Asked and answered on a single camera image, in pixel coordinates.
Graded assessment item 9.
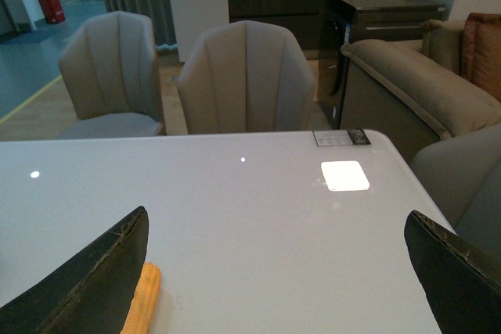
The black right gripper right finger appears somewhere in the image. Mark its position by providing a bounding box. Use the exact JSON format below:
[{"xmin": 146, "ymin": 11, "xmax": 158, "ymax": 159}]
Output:
[{"xmin": 404, "ymin": 210, "xmax": 500, "ymax": 333}]

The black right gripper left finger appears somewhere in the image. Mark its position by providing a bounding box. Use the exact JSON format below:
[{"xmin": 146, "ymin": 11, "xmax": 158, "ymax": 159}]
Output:
[{"xmin": 1, "ymin": 207, "xmax": 149, "ymax": 333}]

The yellow corn cob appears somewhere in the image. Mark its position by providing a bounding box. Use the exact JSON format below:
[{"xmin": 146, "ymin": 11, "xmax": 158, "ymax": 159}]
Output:
[{"xmin": 121, "ymin": 262, "xmax": 162, "ymax": 334}]

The grey chair at table side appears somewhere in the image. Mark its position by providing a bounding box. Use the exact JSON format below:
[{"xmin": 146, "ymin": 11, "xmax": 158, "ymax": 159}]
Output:
[{"xmin": 411, "ymin": 124, "xmax": 500, "ymax": 257}]

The table corner label sticker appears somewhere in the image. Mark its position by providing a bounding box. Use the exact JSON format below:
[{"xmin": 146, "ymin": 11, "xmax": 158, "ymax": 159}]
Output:
[{"xmin": 313, "ymin": 128, "xmax": 371, "ymax": 146}]

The grey sofa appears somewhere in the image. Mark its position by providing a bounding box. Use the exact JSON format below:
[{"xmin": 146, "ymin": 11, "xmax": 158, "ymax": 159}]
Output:
[{"xmin": 341, "ymin": 20, "xmax": 500, "ymax": 161}]

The orange sofa cushion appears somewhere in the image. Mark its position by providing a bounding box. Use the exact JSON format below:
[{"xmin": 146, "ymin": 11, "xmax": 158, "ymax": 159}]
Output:
[{"xmin": 461, "ymin": 13, "xmax": 500, "ymax": 101}]

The beige chair on left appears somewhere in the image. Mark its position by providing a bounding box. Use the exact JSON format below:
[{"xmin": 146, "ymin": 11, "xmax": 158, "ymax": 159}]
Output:
[{"xmin": 58, "ymin": 11, "xmax": 166, "ymax": 139}]

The beige chair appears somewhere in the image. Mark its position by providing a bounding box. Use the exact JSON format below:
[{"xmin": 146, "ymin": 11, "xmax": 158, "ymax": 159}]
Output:
[
  {"xmin": 58, "ymin": 11, "xmax": 166, "ymax": 139},
  {"xmin": 177, "ymin": 20, "xmax": 317, "ymax": 135}
]

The beige chair on right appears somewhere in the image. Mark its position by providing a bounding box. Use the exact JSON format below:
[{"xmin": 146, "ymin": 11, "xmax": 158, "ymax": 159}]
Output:
[{"xmin": 177, "ymin": 20, "xmax": 317, "ymax": 135}]

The black appliance box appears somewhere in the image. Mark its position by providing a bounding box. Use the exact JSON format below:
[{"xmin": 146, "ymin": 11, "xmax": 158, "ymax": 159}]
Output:
[{"xmin": 317, "ymin": 0, "xmax": 445, "ymax": 129}]

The red bin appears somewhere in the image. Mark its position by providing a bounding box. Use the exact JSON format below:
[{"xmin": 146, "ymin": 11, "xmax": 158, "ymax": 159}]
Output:
[{"xmin": 38, "ymin": 0, "xmax": 66, "ymax": 24}]

